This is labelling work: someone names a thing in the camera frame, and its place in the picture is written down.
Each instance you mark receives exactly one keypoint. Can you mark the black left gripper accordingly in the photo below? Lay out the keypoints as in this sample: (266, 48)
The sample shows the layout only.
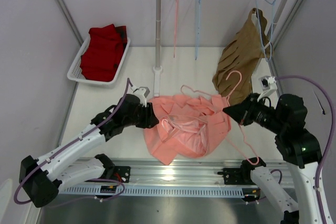
(150, 120)

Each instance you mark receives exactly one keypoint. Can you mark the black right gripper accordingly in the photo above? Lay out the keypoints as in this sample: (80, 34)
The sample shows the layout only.
(247, 113)

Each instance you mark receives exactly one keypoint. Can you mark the pink wire hanger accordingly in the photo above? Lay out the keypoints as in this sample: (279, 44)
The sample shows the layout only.
(245, 140)
(175, 26)

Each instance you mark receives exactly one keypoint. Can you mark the pink pleated skirt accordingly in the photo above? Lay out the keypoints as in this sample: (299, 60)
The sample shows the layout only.
(191, 127)

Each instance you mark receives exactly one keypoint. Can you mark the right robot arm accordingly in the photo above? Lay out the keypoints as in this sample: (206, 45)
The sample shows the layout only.
(300, 150)

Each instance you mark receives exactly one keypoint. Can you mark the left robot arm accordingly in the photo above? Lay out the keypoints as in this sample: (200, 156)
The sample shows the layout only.
(43, 178)

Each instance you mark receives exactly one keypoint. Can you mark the brown pleated skirt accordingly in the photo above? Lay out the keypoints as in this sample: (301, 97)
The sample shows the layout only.
(240, 58)

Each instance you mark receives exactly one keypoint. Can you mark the red skirt in basket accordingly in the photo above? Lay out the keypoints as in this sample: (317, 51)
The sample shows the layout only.
(103, 55)

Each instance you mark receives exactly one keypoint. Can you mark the dark plaid skirt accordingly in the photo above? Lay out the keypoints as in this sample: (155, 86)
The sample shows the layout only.
(122, 31)

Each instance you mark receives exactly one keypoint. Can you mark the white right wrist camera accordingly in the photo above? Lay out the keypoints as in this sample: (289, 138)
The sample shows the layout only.
(268, 85)

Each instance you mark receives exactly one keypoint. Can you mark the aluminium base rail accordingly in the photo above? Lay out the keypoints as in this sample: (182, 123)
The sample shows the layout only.
(182, 172)

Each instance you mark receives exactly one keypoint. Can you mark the perforated white cable duct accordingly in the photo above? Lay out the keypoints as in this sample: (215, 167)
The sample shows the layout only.
(163, 191)

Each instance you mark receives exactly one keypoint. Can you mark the blue wire hanger middle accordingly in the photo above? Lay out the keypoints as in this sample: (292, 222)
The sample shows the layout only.
(198, 9)

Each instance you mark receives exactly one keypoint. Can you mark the blue wire hanger holding skirt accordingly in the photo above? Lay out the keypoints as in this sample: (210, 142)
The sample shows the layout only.
(265, 35)

